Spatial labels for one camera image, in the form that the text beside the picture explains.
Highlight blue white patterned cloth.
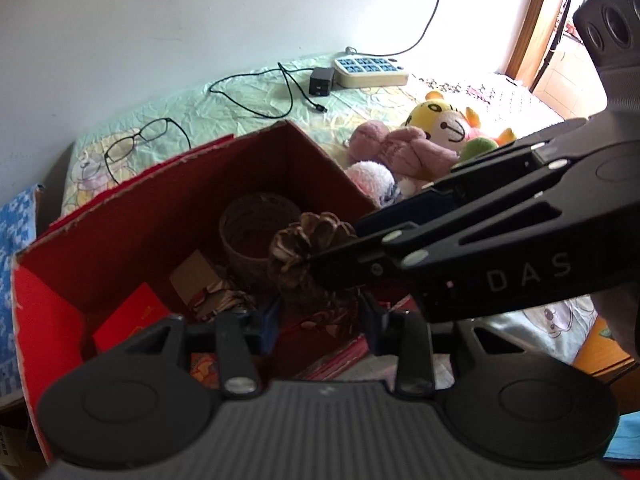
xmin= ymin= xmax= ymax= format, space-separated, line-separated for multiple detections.
xmin=0 ymin=182 xmax=46 ymax=401

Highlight black power adapter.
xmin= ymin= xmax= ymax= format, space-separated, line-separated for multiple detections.
xmin=309 ymin=66 xmax=337 ymax=97

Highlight brown pine cone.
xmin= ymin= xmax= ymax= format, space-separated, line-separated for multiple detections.
xmin=267 ymin=211 xmax=358 ymax=306

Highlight black eyeglasses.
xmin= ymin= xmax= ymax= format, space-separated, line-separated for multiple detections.
xmin=104 ymin=117 xmax=185 ymax=185

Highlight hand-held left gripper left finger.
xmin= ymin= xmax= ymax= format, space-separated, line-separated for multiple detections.
xmin=117 ymin=300 xmax=282 ymax=400

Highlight black power strip cable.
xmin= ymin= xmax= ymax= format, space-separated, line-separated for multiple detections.
xmin=345 ymin=0 xmax=443 ymax=57

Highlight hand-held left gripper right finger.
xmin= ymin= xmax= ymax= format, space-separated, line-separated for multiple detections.
xmin=357 ymin=294 xmax=526 ymax=398

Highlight small brown cardboard box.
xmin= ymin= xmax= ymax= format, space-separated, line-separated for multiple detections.
xmin=169 ymin=250 xmax=223 ymax=306

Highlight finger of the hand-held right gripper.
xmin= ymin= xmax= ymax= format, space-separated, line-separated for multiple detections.
xmin=356 ymin=115 xmax=608 ymax=238
xmin=307 ymin=165 xmax=601 ymax=288

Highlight black charger cable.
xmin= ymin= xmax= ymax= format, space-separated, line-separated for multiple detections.
xmin=209 ymin=62 xmax=328 ymax=121

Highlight white pink fluffy plush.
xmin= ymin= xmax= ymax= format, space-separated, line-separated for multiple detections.
xmin=345 ymin=160 xmax=401 ymax=206

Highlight green orange plush toy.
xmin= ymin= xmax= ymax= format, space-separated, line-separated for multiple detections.
xmin=457 ymin=106 xmax=518 ymax=163

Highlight yellow plush toy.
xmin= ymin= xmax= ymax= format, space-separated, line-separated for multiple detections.
xmin=405 ymin=92 xmax=473 ymax=153

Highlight red cardboard box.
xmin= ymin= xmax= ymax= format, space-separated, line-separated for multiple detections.
xmin=12 ymin=120 xmax=431 ymax=466

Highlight white power strip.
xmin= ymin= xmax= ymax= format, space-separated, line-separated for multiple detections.
xmin=332 ymin=55 xmax=410 ymax=89

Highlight woven brown basket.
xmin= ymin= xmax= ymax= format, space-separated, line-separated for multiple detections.
xmin=218 ymin=192 xmax=302 ymax=288

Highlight orange box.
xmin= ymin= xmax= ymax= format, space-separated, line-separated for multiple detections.
xmin=570 ymin=315 xmax=636 ymax=376

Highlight green printed bed sheet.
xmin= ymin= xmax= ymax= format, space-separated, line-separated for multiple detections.
xmin=60 ymin=50 xmax=621 ymax=376

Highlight red envelope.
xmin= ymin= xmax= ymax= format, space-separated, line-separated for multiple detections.
xmin=94 ymin=282 xmax=172 ymax=356

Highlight pink plush toy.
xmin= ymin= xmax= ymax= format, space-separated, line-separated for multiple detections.
xmin=347 ymin=121 xmax=461 ymax=183

